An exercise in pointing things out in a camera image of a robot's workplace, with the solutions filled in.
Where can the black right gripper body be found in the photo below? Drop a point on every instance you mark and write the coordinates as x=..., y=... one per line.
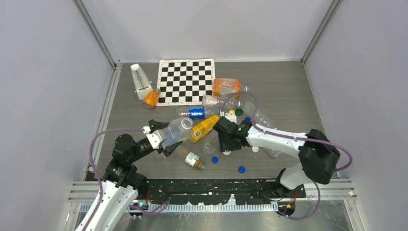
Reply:
x=225, y=144

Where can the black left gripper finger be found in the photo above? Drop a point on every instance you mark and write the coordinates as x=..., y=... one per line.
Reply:
x=155, y=125
x=168, y=150

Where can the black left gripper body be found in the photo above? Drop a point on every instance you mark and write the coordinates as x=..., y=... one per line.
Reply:
x=159, y=149

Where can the tall clear juice bottle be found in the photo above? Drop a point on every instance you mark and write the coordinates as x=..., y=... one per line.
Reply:
x=177, y=130

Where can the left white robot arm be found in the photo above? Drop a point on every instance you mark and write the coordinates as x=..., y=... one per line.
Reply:
x=121, y=183

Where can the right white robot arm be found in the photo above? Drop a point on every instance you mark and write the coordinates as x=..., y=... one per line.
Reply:
x=318, y=157

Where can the clear bottle near right arm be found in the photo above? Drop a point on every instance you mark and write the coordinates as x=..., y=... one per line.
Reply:
x=263, y=120

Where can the clear crumpled plastic bottle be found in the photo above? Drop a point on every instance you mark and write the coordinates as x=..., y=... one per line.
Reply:
x=211, y=143

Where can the green bottle cap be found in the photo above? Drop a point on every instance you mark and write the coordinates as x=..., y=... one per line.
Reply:
x=239, y=112

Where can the brown coffee bottle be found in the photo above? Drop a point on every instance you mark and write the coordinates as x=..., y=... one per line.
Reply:
x=190, y=158

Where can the small orange bottle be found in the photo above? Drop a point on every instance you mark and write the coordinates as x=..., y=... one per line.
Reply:
x=151, y=99

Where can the yellow label bottle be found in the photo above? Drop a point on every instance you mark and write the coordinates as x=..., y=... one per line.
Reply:
x=203, y=128

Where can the clear bottle behind Pepsi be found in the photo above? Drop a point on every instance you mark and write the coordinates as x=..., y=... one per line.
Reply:
x=217, y=101

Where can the blue Pepsi label bottle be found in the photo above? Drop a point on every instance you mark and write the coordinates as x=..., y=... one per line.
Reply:
x=198, y=112

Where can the orange label wide bottle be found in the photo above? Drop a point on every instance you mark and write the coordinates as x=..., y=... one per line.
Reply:
x=226, y=86

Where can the white metronome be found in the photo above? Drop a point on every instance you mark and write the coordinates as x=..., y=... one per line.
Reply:
x=141, y=82

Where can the black white checkerboard mat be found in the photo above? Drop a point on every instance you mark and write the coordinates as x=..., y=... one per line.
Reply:
x=185, y=82

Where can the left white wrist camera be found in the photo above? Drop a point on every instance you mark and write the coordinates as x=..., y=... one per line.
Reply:
x=155, y=138

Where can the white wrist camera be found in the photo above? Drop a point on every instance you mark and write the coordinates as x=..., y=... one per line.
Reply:
x=229, y=116
x=155, y=138

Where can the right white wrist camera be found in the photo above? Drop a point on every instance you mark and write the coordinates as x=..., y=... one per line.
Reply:
x=229, y=116

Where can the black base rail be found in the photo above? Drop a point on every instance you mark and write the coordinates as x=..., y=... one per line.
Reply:
x=249, y=191

